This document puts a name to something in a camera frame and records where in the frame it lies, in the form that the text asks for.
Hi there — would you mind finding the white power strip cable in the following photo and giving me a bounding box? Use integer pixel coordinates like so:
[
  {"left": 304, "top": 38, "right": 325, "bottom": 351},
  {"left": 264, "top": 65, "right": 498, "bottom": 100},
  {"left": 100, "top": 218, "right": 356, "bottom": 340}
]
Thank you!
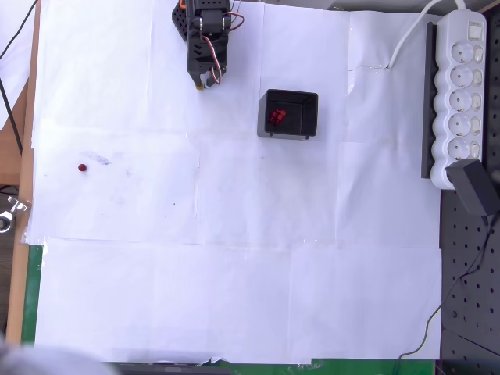
[{"left": 387, "top": 0, "right": 470, "bottom": 70}]

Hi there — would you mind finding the black square bin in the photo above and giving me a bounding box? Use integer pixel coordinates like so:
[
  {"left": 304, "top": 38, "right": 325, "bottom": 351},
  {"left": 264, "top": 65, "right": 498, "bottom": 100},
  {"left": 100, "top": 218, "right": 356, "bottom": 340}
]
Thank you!
[{"left": 256, "top": 88, "right": 320, "bottom": 141}]

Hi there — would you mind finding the thin black adapter cable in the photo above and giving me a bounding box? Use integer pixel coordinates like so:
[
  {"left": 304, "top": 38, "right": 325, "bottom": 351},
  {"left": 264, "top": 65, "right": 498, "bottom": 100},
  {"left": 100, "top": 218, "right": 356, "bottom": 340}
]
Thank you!
[{"left": 391, "top": 214, "right": 495, "bottom": 375}]

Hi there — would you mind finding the white power strip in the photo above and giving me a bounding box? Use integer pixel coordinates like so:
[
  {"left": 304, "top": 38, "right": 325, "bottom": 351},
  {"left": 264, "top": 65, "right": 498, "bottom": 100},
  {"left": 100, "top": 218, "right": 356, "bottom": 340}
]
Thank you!
[{"left": 429, "top": 9, "right": 488, "bottom": 191}]

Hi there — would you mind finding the grey blurred round object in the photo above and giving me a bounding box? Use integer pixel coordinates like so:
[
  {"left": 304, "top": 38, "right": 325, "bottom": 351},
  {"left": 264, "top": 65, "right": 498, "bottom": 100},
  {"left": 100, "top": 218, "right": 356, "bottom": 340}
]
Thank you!
[{"left": 0, "top": 334, "right": 118, "bottom": 375}]

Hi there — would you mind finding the metal clamp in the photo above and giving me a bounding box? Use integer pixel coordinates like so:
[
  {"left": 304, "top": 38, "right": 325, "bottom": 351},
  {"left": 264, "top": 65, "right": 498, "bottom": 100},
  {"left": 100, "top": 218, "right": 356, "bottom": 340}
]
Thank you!
[{"left": 0, "top": 196, "right": 30, "bottom": 234}]

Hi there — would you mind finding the black power adapter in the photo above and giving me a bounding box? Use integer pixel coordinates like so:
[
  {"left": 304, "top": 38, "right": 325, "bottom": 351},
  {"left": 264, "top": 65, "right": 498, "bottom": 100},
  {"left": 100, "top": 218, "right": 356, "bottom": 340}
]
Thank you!
[{"left": 445, "top": 159, "right": 498, "bottom": 218}]

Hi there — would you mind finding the black rail under power strip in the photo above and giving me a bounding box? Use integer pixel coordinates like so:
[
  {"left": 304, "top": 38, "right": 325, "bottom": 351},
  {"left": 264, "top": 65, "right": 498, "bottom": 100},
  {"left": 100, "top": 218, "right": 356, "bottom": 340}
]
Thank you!
[{"left": 420, "top": 22, "right": 439, "bottom": 180}]

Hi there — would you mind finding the dark flat device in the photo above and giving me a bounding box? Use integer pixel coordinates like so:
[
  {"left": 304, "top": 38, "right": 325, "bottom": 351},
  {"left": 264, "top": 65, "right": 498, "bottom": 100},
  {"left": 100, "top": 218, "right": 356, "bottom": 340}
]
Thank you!
[{"left": 116, "top": 362, "right": 232, "bottom": 375}]

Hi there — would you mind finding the thick black cable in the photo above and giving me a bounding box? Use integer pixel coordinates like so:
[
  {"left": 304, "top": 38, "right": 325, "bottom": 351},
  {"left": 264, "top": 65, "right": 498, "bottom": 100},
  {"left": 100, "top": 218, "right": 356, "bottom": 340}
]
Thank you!
[{"left": 0, "top": 77, "right": 23, "bottom": 158}]

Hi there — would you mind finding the green cutting mat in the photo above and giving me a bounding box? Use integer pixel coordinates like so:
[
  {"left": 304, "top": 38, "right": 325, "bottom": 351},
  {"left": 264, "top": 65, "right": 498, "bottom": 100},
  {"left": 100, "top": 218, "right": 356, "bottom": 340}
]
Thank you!
[{"left": 21, "top": 244, "right": 437, "bottom": 375}]

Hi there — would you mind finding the dark pegboard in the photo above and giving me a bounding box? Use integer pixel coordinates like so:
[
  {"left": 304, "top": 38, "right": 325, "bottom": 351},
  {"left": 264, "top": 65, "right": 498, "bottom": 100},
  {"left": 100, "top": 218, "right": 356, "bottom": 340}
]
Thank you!
[{"left": 439, "top": 11, "right": 500, "bottom": 375}]

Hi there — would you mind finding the white paper table cover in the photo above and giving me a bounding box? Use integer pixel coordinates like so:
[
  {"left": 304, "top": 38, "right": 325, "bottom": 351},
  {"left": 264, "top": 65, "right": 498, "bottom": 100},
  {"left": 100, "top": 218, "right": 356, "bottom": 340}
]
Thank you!
[{"left": 25, "top": 0, "right": 445, "bottom": 365}]

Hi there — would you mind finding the red servo wire at gripper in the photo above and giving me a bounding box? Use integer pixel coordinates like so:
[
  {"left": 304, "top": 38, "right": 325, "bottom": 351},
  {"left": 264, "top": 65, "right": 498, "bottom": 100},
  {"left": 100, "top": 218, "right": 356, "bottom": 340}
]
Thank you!
[{"left": 202, "top": 34, "right": 223, "bottom": 86}]

